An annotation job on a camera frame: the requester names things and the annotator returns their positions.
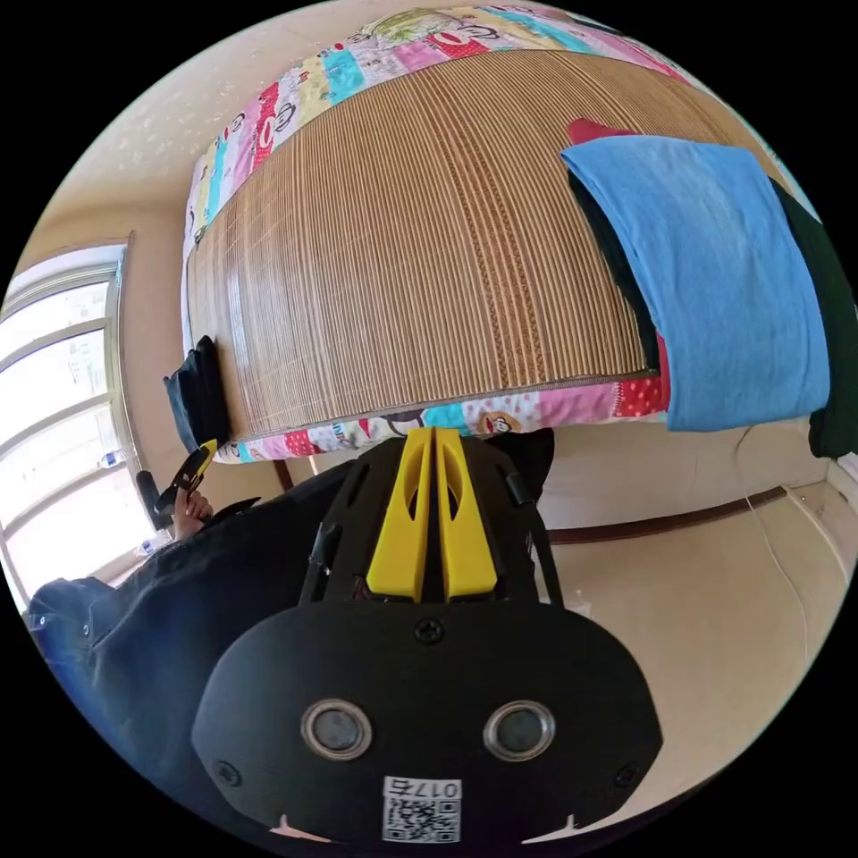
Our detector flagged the window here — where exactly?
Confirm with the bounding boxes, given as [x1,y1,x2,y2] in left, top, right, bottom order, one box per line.
[0,231,156,608]

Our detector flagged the white cable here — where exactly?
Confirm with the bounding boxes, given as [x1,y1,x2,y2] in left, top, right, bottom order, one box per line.
[734,425,847,644]

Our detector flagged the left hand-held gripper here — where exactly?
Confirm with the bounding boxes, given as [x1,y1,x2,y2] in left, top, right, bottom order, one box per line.
[155,438,220,518]

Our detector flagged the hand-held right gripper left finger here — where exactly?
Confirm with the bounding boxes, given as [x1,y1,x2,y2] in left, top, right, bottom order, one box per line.
[366,426,434,601]

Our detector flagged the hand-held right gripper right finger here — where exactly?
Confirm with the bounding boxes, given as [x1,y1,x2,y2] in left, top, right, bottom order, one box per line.
[434,426,500,601]

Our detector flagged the person's left hand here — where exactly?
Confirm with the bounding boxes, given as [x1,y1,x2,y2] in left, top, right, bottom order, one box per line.
[175,491,215,539]

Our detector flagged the bed with woven mat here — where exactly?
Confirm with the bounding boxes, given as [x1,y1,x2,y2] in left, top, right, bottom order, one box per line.
[179,3,836,545]

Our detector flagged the pile of clothes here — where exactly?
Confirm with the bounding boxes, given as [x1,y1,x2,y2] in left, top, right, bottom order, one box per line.
[559,118,858,461]

